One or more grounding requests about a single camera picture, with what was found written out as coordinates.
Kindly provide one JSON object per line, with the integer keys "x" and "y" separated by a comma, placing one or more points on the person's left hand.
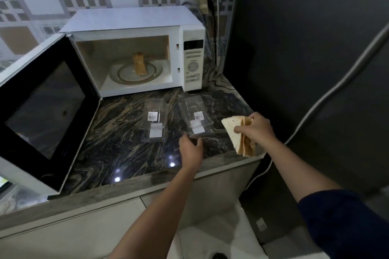
{"x": 191, "y": 154}

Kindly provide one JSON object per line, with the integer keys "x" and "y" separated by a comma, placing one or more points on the person's right hand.
{"x": 258, "y": 131}

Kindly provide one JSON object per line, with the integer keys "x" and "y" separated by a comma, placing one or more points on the toasted bread slices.
{"x": 139, "y": 64}
{"x": 235, "y": 137}

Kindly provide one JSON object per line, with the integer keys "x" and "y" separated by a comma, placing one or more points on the clear plastic container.
{"x": 155, "y": 125}
{"x": 194, "y": 116}

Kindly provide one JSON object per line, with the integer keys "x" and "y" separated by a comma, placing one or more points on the stainless steel double-door fridge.
{"x": 288, "y": 40}

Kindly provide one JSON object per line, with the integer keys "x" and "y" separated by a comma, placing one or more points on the white microwave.
{"x": 127, "y": 19}

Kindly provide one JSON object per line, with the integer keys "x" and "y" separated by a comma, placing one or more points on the white microwave door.
{"x": 45, "y": 110}

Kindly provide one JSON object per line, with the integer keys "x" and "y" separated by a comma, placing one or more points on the person's left forearm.
{"x": 155, "y": 219}

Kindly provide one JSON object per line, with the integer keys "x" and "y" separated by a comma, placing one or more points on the black slipper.
{"x": 219, "y": 256}

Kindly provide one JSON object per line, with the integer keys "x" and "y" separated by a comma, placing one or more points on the dark blue sleeve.
{"x": 343, "y": 225}

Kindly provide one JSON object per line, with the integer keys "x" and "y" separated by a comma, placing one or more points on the beige kitchen base cabinets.
{"x": 76, "y": 231}

